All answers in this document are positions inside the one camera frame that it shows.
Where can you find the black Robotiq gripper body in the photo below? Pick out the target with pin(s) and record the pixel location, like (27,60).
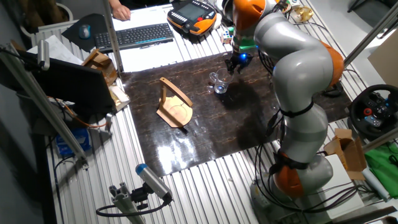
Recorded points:
(241,59)

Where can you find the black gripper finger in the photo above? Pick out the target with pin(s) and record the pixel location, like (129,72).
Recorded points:
(239,69)
(229,67)

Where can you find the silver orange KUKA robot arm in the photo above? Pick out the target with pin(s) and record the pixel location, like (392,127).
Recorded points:
(298,68)

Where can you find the person's bare forearm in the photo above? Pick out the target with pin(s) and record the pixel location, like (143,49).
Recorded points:
(114,2)

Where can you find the wooden cup rack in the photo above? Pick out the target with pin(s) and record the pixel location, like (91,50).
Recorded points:
(174,110)

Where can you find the person's bare hand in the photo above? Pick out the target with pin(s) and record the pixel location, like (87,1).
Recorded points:
(122,13)

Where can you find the Rubik's cube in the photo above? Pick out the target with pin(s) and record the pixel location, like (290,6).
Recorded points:
(226,37)

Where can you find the white egg-shaped object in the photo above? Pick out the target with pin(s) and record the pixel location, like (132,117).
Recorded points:
(217,21)

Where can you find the black round spool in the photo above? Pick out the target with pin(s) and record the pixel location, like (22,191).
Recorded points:
(228,9)

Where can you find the black orange teach pendant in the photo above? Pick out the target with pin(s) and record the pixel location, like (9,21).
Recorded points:
(191,14)

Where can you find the dark marble pattern mat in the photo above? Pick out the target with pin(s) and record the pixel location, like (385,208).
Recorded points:
(199,130)

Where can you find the golden shiny object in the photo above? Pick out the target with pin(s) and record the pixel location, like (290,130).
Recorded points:
(303,13)

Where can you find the large white paper sheet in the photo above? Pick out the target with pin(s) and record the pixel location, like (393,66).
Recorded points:
(146,60)

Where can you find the black computer keyboard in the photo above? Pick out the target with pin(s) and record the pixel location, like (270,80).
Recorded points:
(133,36)

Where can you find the white cardboard packet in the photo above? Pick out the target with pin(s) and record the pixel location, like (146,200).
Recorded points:
(119,98)

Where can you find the small wooden box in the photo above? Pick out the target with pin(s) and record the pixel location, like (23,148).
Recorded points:
(101,63)

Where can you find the open brown cardboard box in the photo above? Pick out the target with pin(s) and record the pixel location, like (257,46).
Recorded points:
(351,155)

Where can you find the black mouse pad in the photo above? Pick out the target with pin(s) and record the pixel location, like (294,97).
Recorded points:
(93,23)

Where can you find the brown cardboard board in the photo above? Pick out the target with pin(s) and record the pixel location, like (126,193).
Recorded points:
(385,62)

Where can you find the black steering wheel controller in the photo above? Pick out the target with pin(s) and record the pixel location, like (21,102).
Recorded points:
(377,112)

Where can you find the grey computer mouse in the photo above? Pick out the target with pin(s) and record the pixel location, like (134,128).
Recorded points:
(84,31)

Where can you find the black flat monitor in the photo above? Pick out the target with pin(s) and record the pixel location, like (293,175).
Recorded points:
(71,84)

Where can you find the blue box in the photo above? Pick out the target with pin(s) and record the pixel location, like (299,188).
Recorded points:
(74,141)

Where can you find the short aluminium profile stand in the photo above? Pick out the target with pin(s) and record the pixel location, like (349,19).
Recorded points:
(124,203)

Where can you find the loose white paper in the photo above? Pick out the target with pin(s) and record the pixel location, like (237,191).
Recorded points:
(56,49)

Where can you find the green cloth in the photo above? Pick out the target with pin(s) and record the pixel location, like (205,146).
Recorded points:
(384,168)

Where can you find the white paper roll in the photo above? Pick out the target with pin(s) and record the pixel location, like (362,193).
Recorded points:
(376,185)

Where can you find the aluminium frame bar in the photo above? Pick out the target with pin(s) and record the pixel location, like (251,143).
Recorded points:
(112,34)
(382,139)
(40,99)
(371,32)

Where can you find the silver camera with blue end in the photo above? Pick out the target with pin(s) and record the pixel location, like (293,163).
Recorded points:
(152,180)

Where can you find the white curved chair frame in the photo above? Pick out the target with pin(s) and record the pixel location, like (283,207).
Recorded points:
(69,12)

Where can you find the silver depth camera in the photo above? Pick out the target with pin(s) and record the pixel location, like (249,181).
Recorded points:
(43,54)

